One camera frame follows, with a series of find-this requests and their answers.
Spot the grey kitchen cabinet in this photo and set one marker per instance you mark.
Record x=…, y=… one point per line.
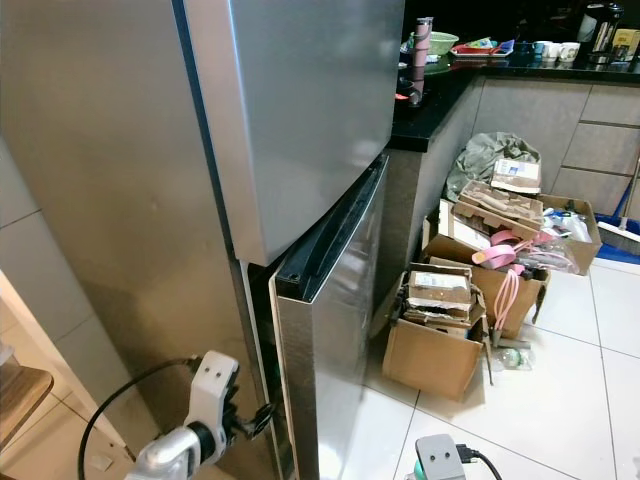
x=560, y=130

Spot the pink plastic hanger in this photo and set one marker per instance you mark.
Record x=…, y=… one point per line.
x=503, y=300

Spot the clear plastic bottle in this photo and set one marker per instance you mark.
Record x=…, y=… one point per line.
x=512, y=357

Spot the pink tumbler bottle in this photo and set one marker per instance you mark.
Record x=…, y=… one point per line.
x=420, y=60

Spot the red tray with items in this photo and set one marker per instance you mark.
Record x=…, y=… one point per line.
x=480, y=47

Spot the blue broom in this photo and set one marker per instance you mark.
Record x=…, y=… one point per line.
x=622, y=228

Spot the yellow box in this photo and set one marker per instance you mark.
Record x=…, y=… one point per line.
x=628, y=45

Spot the cardboard box with clutter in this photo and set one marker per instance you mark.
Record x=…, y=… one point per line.
x=575, y=240

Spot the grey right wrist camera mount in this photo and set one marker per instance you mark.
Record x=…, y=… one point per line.
x=440, y=460

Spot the green plastic bowl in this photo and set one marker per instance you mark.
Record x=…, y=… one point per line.
x=443, y=43

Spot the small cardboard box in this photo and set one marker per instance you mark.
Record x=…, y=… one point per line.
x=430, y=355

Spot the black kitchen countertop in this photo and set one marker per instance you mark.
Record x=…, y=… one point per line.
x=430, y=115

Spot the brown parcel white label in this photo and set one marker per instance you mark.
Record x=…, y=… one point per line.
x=515, y=175

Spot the black thermos jug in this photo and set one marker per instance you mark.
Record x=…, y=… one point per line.
x=600, y=30

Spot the large cardboard box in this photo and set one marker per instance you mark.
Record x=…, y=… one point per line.
x=525, y=290

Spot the grey green bag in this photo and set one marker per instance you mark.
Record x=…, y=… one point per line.
x=480, y=155

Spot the wooden side table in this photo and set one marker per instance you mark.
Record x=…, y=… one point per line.
x=25, y=400

